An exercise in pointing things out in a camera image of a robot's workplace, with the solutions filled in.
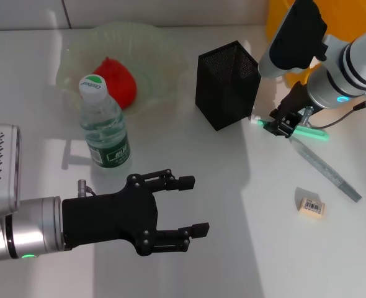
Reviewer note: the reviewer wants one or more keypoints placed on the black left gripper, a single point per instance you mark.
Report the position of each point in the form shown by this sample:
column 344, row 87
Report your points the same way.
column 108, row 217

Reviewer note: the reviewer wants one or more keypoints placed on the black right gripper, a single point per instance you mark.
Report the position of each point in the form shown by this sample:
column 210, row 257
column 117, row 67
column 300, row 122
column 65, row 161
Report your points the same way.
column 294, row 102

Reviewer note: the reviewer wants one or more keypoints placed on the green toothbrush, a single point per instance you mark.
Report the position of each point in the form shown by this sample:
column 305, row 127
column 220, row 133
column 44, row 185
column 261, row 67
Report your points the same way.
column 313, row 133

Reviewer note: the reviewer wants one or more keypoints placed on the clear glitter pencil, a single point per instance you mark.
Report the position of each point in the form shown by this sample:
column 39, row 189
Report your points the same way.
column 325, row 169

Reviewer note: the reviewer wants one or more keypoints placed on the beige eraser with barcode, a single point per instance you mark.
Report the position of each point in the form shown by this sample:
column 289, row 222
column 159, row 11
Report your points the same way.
column 311, row 207

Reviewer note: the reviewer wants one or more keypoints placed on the clear green-label water bottle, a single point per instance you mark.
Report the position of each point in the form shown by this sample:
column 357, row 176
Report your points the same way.
column 105, row 133

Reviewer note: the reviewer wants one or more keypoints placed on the red orange fruit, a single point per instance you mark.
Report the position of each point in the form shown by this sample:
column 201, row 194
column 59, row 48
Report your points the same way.
column 121, row 80

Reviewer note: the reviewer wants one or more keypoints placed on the black mesh pen holder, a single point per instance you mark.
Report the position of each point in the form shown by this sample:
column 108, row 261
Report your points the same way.
column 226, row 102

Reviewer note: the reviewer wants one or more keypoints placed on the green glass fruit plate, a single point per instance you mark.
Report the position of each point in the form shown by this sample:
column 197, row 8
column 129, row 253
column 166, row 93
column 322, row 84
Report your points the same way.
column 152, row 62

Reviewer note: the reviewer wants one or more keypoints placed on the yellow plastic bin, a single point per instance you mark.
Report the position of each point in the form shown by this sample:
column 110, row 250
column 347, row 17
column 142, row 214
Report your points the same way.
column 274, row 18

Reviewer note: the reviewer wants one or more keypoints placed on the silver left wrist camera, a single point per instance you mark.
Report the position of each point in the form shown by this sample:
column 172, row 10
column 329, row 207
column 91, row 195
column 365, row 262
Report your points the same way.
column 0, row 161

